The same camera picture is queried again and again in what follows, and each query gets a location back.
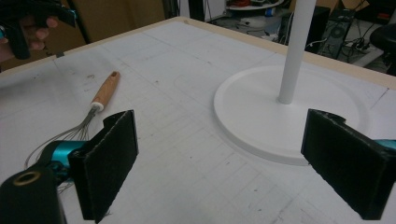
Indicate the white stand with round base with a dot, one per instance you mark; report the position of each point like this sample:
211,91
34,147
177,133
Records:
267,118

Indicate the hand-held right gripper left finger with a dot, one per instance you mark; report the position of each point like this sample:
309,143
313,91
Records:
106,168

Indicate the small black table edge clip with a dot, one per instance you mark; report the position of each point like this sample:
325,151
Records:
60,54

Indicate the black speaker box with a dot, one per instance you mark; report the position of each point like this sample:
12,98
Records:
319,28

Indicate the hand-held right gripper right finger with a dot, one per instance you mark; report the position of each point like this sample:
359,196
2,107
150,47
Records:
345,158

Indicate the white round table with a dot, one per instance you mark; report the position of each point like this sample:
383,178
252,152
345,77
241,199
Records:
252,5

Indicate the black metal stand pole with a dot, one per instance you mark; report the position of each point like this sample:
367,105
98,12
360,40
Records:
77,21

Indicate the brown cardboard board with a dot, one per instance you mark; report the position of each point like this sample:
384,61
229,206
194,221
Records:
124,15

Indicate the black computer tower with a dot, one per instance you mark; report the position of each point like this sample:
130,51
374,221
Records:
336,34

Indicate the black office chair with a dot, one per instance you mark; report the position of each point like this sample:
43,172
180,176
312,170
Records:
384,40

